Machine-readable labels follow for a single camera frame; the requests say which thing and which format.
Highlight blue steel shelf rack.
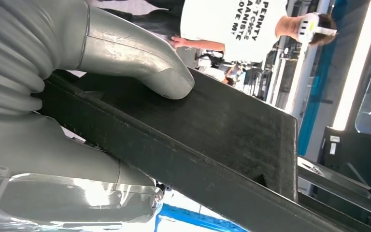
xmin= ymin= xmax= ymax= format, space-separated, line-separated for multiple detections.
xmin=155 ymin=203 xmax=248 ymax=232

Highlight person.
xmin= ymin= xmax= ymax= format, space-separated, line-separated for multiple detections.
xmin=169 ymin=0 xmax=338 ymax=65

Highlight black cabinet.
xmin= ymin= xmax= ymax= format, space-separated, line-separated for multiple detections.
xmin=313 ymin=126 xmax=371 ymax=196

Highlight white VR headset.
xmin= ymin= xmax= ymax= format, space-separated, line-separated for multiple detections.
xmin=297 ymin=12 xmax=338 ymax=44

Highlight white light strip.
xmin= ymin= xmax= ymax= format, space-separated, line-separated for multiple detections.
xmin=332 ymin=0 xmax=371 ymax=131

